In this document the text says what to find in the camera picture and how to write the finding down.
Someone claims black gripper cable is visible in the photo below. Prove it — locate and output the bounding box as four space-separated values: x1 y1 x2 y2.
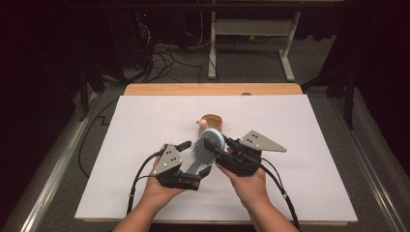
126 150 166 216
257 157 302 231

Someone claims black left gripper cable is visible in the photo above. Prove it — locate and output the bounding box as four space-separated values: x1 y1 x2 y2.
126 150 166 216

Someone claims tangle of floor cables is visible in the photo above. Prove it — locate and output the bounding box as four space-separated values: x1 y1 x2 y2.
133 13 205 83

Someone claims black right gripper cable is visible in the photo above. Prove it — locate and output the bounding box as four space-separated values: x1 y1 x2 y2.
257 157 302 231

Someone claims person's right hand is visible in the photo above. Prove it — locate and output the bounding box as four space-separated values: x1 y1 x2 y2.
215 147 271 209

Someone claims blue hairbrush with grey bristles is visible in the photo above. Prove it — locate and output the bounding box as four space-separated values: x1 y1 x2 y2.
184 127 226 177

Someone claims metal floor rail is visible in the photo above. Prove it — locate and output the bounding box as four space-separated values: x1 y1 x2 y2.
328 96 410 232
18 92 99 232

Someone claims tan cup with animal figure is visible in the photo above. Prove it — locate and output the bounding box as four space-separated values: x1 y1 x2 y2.
196 113 223 138

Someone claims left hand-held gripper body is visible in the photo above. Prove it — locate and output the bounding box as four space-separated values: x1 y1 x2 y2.
151 143 203 191

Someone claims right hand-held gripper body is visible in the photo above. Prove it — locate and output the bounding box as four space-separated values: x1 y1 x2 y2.
214 130 288 178

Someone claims black floor cable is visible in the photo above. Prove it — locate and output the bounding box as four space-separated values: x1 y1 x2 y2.
77 98 120 179

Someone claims wooden table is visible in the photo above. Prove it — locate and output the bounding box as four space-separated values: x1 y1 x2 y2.
82 82 350 227

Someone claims white table sheet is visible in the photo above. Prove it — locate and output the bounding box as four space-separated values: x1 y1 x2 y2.
74 95 359 223

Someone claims person's left hand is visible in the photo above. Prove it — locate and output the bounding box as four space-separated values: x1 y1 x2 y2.
140 145 188 211

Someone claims black stand leg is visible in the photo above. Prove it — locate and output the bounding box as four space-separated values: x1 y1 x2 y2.
301 62 356 131
76 61 107 123

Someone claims white metal desk frame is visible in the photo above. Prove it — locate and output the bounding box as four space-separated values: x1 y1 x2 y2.
207 11 303 82

